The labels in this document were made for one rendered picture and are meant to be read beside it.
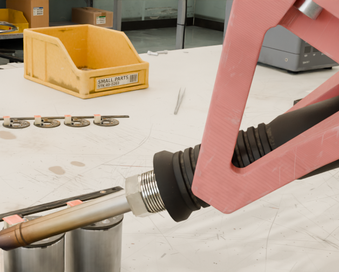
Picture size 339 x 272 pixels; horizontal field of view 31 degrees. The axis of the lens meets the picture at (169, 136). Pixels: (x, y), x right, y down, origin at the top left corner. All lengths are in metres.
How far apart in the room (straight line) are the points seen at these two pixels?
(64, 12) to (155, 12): 1.09
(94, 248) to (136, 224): 0.14
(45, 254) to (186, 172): 0.07
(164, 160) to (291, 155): 0.04
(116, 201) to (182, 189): 0.03
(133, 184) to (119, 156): 0.31
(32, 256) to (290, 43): 0.67
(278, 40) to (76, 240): 0.66
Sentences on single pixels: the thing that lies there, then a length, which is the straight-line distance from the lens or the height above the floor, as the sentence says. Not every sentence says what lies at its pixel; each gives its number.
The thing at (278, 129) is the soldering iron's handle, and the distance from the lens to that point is 0.20.
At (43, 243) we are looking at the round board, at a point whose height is 0.81.
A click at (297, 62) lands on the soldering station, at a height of 0.77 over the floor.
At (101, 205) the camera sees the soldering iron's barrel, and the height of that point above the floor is 0.84.
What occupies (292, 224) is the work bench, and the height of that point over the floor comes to 0.75.
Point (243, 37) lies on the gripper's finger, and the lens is 0.17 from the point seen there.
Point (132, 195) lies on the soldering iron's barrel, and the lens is 0.21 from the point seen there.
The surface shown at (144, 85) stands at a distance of 0.73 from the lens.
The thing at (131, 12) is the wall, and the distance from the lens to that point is 6.12.
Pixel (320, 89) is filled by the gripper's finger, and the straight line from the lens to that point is 0.22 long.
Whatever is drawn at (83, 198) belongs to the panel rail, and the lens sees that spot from 0.28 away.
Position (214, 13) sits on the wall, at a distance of 6.51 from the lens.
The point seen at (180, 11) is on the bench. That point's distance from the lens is 3.67.
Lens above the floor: 0.93
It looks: 18 degrees down
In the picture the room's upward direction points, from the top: 4 degrees clockwise
